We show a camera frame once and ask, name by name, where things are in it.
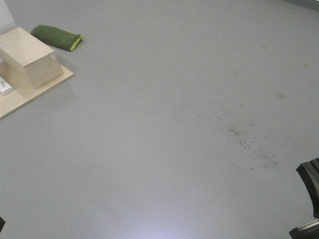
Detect light wooden box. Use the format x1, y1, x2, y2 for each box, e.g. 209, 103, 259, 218
0, 27, 63, 89

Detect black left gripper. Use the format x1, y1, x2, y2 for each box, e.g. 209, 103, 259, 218
0, 217, 5, 232

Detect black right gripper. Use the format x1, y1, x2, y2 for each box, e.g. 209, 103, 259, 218
289, 158, 319, 239

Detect green folded cloth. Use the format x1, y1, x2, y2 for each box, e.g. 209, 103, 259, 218
30, 25, 83, 51

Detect wooden platform board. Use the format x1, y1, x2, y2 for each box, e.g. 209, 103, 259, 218
0, 63, 74, 119

